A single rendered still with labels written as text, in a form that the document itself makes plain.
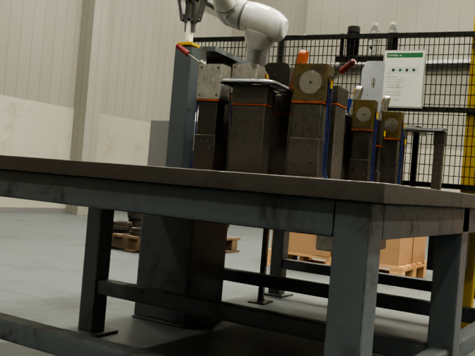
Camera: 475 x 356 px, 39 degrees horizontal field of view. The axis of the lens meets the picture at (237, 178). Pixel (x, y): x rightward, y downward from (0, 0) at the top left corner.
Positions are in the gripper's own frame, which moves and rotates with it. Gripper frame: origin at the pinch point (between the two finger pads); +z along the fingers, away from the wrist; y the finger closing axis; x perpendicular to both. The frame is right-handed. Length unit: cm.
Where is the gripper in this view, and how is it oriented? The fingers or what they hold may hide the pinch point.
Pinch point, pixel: (189, 32)
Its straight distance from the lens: 247.7
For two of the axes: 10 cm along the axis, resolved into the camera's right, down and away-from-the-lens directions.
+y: 9.0, 0.7, -4.4
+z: -0.8, 10.0, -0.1
